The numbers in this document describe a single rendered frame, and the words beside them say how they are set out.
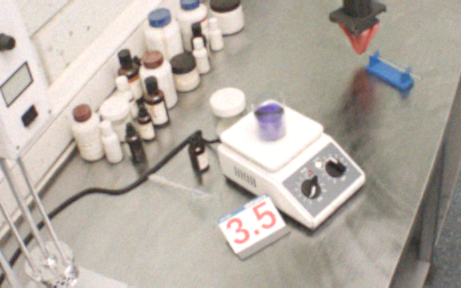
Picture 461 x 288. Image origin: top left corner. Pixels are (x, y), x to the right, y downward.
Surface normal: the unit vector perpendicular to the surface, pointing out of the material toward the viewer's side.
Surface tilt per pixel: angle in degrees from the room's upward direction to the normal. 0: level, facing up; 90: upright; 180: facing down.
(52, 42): 90
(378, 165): 0
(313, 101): 0
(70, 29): 90
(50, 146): 90
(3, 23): 90
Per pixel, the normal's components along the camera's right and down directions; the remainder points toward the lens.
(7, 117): 0.92, 0.19
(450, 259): -0.10, -0.75
